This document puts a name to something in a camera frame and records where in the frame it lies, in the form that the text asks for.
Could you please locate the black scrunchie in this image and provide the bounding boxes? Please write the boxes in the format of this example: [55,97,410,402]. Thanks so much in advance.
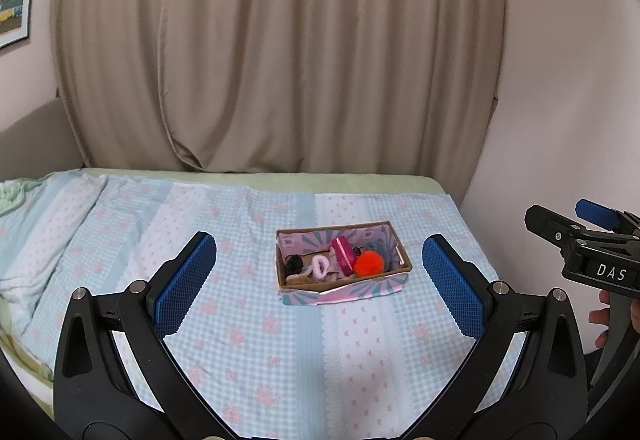
[284,255,305,277]

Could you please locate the brown plush hair clip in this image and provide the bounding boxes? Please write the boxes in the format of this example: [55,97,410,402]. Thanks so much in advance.
[285,275,316,286]

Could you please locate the pink fabric garment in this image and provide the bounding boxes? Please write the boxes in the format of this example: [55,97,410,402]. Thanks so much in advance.
[323,249,349,282]

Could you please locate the person's right hand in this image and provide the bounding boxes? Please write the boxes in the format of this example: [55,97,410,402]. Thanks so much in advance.
[588,291,640,349]

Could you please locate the blue checkered floral blanket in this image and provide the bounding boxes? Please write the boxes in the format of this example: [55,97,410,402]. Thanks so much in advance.
[1,171,497,439]

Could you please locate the patterned cardboard box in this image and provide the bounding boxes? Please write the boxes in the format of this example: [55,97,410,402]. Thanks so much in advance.
[276,221,412,306]

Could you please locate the green mattress sheet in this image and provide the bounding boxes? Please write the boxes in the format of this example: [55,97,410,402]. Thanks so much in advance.
[84,168,449,223]

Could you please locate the beige curtain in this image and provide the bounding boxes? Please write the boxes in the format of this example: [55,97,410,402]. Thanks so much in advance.
[51,0,506,200]

